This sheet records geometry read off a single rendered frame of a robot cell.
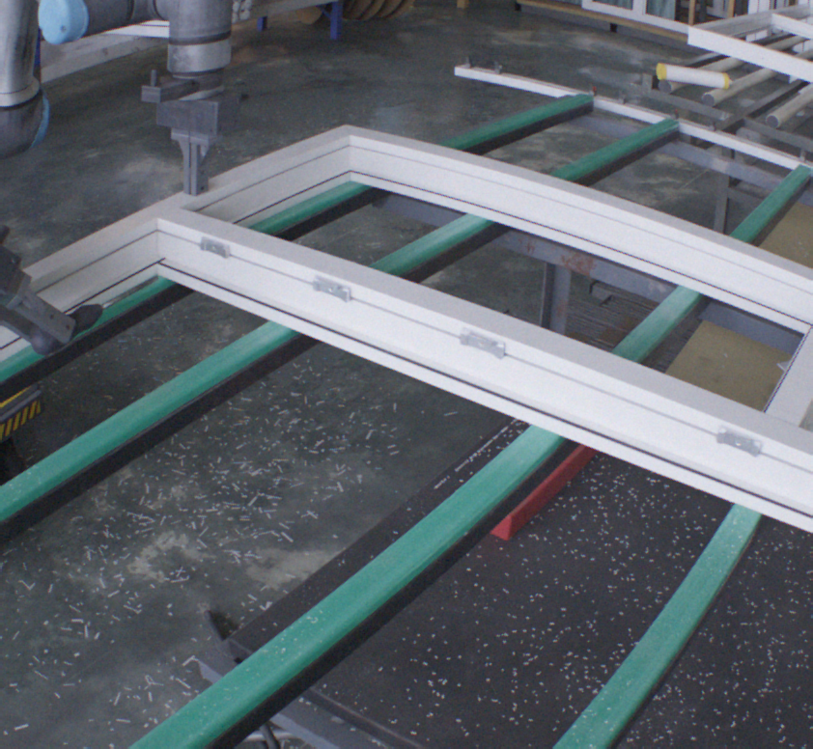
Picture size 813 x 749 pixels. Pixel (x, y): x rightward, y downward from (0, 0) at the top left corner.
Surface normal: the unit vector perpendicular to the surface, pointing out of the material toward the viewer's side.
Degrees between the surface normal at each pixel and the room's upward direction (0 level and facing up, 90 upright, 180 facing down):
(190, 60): 90
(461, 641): 0
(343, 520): 0
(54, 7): 92
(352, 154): 90
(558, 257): 90
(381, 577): 0
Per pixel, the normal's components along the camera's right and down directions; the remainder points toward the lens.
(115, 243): 0.82, 0.32
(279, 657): 0.04, -0.86
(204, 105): -0.57, 0.39
